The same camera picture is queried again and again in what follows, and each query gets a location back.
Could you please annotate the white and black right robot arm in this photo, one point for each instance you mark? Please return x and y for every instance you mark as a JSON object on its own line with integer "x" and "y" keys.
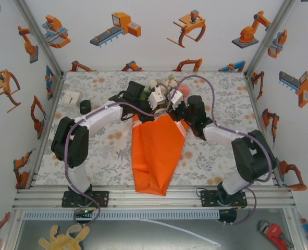
{"x": 219, "y": 135}

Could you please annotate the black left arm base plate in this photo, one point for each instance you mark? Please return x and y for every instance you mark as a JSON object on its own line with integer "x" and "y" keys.
{"x": 101, "y": 199}

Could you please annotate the artificial flower bouquet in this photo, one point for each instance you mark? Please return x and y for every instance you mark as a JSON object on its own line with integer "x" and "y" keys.
{"x": 169, "y": 83}

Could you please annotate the thin white strip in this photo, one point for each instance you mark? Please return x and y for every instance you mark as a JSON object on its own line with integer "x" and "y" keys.
{"x": 185, "y": 231}

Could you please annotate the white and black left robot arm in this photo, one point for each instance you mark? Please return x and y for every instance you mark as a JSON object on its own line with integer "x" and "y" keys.
{"x": 101, "y": 117}

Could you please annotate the yellow cloth cutout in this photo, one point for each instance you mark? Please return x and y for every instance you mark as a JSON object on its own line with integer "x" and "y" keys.
{"x": 62, "y": 240}

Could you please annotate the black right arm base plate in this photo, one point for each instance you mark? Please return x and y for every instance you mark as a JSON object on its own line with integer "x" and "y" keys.
{"x": 208, "y": 199}

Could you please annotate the red pipe wrench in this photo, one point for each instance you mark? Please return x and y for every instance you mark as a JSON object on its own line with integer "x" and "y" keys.
{"x": 275, "y": 231}

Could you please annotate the black controller with green light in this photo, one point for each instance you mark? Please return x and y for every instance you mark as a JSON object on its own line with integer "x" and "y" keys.
{"x": 84, "y": 212}

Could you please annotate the aluminium corner post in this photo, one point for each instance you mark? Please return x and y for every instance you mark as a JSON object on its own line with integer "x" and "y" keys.
{"x": 270, "y": 36}
{"x": 39, "y": 36}

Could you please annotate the orange wrapping paper sheet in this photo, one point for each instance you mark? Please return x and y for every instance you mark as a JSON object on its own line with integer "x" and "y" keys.
{"x": 156, "y": 156}

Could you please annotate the floral patterned tablecloth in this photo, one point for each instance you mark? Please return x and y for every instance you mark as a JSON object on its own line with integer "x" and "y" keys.
{"x": 104, "y": 161}

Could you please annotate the aluminium frame rail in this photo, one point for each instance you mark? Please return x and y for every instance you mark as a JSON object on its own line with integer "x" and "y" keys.
{"x": 182, "y": 200}

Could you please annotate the aluminium side rail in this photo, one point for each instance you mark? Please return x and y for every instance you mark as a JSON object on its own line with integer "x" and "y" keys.
{"x": 253, "y": 99}
{"x": 55, "y": 99}

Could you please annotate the small black rounded device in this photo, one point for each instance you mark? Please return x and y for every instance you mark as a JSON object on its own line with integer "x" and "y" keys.
{"x": 85, "y": 107}

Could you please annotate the white square box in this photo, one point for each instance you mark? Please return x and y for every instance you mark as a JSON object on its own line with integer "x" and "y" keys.
{"x": 71, "y": 99}

